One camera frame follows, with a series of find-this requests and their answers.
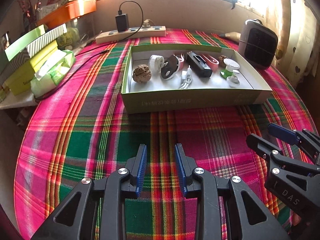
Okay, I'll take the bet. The large pink clip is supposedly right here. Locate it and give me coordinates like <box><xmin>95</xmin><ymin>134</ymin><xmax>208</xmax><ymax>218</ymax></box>
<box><xmin>202</xmin><ymin>53</ymin><xmax>220</xmax><ymax>72</ymax></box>

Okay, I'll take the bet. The red branch decoration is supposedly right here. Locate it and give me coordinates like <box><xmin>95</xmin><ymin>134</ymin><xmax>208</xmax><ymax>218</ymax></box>
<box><xmin>17</xmin><ymin>0</ymin><xmax>43</xmax><ymax>20</ymax></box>

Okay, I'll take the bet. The black charger cable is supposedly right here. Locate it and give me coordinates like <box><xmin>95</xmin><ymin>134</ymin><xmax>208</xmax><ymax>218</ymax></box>
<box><xmin>117</xmin><ymin>0</ymin><xmax>144</xmax><ymax>40</ymax></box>

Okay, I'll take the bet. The green cardboard box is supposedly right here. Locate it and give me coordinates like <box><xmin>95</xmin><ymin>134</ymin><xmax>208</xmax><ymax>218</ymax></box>
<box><xmin>121</xmin><ymin>44</ymin><xmax>273</xmax><ymax>114</ymax></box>

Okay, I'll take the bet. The green tissue pack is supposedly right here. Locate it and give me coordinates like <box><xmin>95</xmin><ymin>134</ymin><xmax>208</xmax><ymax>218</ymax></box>
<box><xmin>34</xmin><ymin>49</ymin><xmax>76</xmax><ymax>85</ymax></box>
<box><xmin>30</xmin><ymin>76</ymin><xmax>60</xmax><ymax>96</ymax></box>

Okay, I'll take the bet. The thin black cable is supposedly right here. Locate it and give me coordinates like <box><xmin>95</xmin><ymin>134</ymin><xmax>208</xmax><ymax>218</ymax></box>
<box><xmin>34</xmin><ymin>49</ymin><xmax>110</xmax><ymax>102</ymax></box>

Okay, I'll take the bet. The green round container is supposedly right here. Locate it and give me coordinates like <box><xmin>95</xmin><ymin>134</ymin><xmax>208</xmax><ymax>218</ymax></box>
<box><xmin>59</xmin><ymin>27</ymin><xmax>80</xmax><ymax>47</ymax></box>

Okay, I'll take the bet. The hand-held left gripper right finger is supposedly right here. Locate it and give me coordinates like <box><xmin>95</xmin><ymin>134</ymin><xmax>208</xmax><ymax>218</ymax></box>
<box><xmin>174</xmin><ymin>144</ymin><xmax>292</xmax><ymax>240</ymax></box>

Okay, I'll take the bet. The grey fan heater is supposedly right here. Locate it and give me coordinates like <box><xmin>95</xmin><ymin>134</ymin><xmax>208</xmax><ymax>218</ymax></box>
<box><xmin>238</xmin><ymin>19</ymin><xmax>279</xmax><ymax>70</ymax></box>

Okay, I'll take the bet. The plaid cloth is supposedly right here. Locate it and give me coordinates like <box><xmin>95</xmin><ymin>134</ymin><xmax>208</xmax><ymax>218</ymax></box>
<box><xmin>14</xmin><ymin>28</ymin><xmax>315</xmax><ymax>240</ymax></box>

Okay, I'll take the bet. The beige power strip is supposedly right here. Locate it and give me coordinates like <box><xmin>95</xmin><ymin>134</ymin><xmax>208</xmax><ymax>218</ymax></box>
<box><xmin>96</xmin><ymin>25</ymin><xmax>167</xmax><ymax>44</ymax></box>

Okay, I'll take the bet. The small white cylinder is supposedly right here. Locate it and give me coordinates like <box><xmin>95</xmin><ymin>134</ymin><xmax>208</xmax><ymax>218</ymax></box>
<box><xmin>149</xmin><ymin>55</ymin><xmax>165</xmax><ymax>68</ymax></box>

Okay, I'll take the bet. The grey round device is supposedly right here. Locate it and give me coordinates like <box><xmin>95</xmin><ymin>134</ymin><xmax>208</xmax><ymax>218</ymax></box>
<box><xmin>160</xmin><ymin>55</ymin><xmax>181</xmax><ymax>80</ymax></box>

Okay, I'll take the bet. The chevron pattern box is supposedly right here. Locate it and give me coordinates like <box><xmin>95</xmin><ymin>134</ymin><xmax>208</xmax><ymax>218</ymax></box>
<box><xmin>0</xmin><ymin>50</ymin><xmax>28</xmax><ymax>80</ymax></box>

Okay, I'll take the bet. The heart print curtain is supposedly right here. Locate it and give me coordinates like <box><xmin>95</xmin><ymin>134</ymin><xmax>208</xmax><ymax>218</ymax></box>
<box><xmin>275</xmin><ymin>0</ymin><xmax>320</xmax><ymax>85</ymax></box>

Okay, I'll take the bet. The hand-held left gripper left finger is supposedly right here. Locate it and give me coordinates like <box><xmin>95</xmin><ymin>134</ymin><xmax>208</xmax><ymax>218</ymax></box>
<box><xmin>31</xmin><ymin>144</ymin><xmax>148</xmax><ymax>240</ymax></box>

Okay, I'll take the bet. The white side shelf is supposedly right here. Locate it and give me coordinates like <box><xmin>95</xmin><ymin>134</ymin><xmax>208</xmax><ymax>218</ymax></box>
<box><xmin>0</xmin><ymin>94</ymin><xmax>38</xmax><ymax>110</ymax></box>

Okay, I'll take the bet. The white cable with plug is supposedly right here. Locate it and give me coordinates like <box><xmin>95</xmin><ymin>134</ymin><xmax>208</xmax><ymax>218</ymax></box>
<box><xmin>178</xmin><ymin>65</ymin><xmax>193</xmax><ymax>90</ymax></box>

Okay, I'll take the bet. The orange tray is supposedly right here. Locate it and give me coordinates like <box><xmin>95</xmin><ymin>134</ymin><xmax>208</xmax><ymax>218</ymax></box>
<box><xmin>37</xmin><ymin>0</ymin><xmax>97</xmax><ymax>27</ymax></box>

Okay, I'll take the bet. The green and white box lid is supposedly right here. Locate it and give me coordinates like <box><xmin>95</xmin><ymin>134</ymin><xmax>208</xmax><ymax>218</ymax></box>
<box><xmin>5</xmin><ymin>24</ymin><xmax>68</xmax><ymax>62</ymax></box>

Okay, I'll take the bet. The yellow-green box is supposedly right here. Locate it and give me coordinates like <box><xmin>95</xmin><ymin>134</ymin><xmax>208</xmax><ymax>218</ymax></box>
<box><xmin>5</xmin><ymin>40</ymin><xmax>59</xmax><ymax>96</ymax></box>

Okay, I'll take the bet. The black charger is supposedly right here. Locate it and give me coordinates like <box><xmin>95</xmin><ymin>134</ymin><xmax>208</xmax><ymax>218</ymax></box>
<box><xmin>115</xmin><ymin>14</ymin><xmax>130</xmax><ymax>32</ymax></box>

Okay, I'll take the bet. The white disc green clip holder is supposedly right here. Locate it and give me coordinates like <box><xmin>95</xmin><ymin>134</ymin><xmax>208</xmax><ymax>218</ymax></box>
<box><xmin>220</xmin><ymin>58</ymin><xmax>240</xmax><ymax>78</ymax></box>

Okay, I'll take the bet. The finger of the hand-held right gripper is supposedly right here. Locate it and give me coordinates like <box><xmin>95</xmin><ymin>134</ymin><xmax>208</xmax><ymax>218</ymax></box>
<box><xmin>267</xmin><ymin>123</ymin><xmax>320</xmax><ymax>165</ymax></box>
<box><xmin>246</xmin><ymin>133</ymin><xmax>320</xmax><ymax>178</ymax></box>

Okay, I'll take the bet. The black rectangular device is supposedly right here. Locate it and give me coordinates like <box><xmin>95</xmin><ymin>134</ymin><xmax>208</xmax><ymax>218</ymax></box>
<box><xmin>187</xmin><ymin>51</ymin><xmax>213</xmax><ymax>78</ymax></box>

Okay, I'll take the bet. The white knob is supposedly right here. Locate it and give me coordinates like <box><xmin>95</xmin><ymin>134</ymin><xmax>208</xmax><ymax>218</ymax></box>
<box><xmin>226</xmin><ymin>70</ymin><xmax>240</xmax><ymax>88</ymax></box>

